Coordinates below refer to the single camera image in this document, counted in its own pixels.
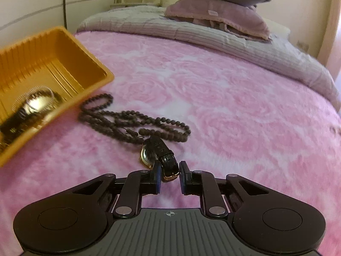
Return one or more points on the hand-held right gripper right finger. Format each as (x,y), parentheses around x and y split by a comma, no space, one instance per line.
(183,180)

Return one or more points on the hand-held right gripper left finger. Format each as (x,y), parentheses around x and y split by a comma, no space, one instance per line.
(157,180)

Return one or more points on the black wristwatch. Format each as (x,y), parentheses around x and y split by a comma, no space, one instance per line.
(29,109)

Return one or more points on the orange plastic tray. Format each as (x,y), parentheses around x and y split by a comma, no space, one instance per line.
(66,56)

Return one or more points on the pink rose blanket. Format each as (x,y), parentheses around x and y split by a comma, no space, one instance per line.
(226,112)

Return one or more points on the striped grey duvet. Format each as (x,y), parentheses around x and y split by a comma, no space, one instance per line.
(239,48)

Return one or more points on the mauve pillow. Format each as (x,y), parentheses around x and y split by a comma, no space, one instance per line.
(221,16)

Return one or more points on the pink curtain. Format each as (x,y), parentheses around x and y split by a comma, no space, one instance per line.
(336,45)

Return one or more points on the cream wardrobe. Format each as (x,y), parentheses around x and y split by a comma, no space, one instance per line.
(32,2)

